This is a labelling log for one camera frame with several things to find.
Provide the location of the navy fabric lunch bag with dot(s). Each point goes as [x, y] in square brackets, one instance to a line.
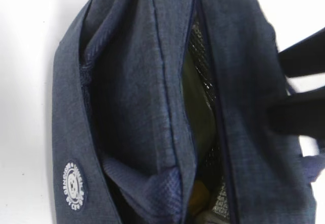
[123, 150]

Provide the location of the green lidded glass container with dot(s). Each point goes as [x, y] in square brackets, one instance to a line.
[198, 109]

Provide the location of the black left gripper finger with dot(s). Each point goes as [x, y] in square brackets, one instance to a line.
[299, 114]
[305, 57]

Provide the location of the yellow pear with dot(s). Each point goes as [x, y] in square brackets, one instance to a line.
[199, 200]

